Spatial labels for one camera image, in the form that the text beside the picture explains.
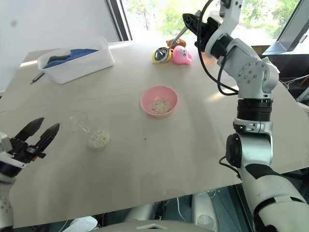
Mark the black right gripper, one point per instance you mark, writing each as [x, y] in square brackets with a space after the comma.
[208, 30]

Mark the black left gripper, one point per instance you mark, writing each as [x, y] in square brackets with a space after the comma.
[23, 149]

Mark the silver metal spoon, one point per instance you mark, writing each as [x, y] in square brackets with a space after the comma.
[162, 53]

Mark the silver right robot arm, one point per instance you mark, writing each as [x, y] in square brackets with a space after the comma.
[256, 149]

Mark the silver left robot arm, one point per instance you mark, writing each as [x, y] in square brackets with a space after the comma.
[5, 188]

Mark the clear glass mug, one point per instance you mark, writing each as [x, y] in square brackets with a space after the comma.
[83, 125]

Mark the oatmeal in glass mug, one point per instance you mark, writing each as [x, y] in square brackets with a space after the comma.
[98, 139]

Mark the pink bowl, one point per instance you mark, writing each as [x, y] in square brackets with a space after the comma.
[158, 100]

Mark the oatmeal in pink bowl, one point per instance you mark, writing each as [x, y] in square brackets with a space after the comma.
[160, 105]

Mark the brown plush toy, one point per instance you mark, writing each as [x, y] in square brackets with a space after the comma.
[178, 43]

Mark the pink plush toy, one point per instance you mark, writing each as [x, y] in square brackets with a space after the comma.
[182, 55]

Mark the yellow plush toy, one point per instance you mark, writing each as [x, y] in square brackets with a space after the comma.
[169, 56]

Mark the black marker pen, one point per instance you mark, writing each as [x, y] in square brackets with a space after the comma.
[37, 78]

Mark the dark grey cloth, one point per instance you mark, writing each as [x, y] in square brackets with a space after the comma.
[58, 58]

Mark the white plastic bin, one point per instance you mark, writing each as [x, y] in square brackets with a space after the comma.
[77, 61]

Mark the blue cloth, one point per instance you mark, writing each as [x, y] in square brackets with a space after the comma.
[72, 56]

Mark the dark open window sash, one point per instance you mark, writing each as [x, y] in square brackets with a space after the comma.
[287, 31]

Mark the white rounded shape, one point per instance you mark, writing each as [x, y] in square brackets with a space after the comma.
[80, 223]

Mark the grey rounded robot housing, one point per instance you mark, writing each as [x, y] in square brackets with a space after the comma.
[169, 212]

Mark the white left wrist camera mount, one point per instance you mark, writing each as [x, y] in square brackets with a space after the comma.
[5, 144]

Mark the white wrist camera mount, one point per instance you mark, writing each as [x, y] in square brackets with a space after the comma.
[230, 23]
[5, 144]

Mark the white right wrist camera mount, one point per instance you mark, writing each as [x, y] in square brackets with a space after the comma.
[230, 23]

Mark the dark window frame post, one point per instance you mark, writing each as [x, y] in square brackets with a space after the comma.
[120, 19]

